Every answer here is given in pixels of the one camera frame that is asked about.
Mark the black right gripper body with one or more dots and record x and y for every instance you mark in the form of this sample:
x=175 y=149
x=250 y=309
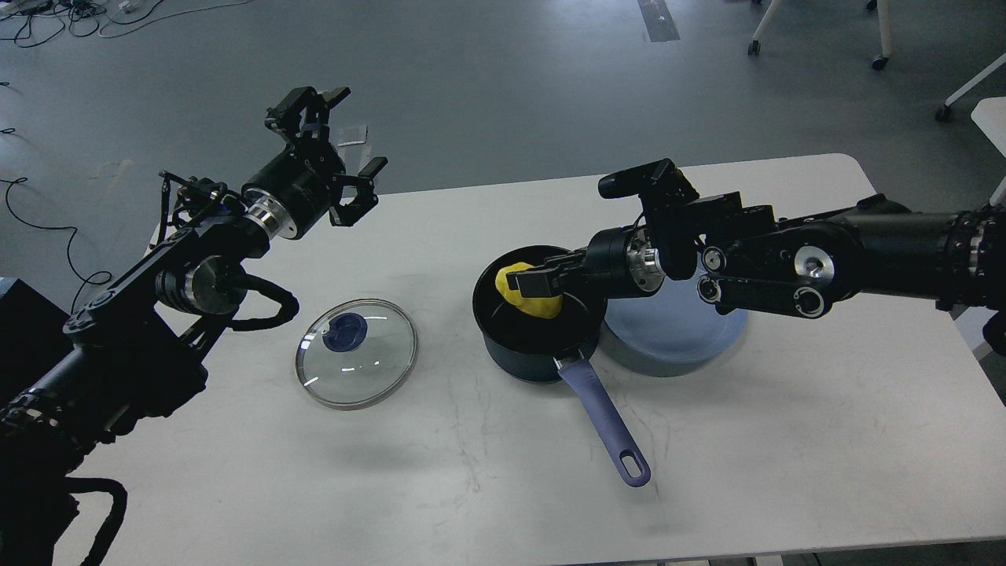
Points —
x=617 y=264

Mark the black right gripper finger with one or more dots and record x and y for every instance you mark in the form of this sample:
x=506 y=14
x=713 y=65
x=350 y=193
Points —
x=536 y=283

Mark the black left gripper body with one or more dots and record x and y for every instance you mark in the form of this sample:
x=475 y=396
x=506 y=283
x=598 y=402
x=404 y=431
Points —
x=290 y=193

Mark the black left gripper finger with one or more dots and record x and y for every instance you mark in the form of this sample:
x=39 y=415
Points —
x=352 y=196
x=301 y=119

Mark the yellow potato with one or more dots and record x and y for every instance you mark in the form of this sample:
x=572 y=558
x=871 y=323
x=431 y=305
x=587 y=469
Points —
x=544 y=308

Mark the glass pot lid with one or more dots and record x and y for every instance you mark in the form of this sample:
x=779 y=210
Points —
x=357 y=354

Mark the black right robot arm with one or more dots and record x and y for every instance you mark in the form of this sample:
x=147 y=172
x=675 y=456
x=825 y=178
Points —
x=747 y=259

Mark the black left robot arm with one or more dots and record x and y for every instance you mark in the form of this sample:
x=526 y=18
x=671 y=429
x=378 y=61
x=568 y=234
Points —
x=138 y=348

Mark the dark blue saucepan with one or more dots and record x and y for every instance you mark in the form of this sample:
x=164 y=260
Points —
x=538 y=350

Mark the blue plate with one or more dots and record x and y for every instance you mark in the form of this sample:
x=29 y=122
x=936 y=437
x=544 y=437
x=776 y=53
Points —
x=671 y=332

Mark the white chair leg left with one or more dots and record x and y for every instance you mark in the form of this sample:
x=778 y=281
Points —
x=770 y=12

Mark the black box at left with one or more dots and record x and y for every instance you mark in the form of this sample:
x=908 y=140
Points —
x=32 y=337

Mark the white chair leg with caster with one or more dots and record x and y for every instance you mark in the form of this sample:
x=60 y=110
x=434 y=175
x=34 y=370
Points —
x=882 y=10

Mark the white furniture at right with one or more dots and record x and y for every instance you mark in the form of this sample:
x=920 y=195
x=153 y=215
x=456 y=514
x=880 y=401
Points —
x=988 y=115

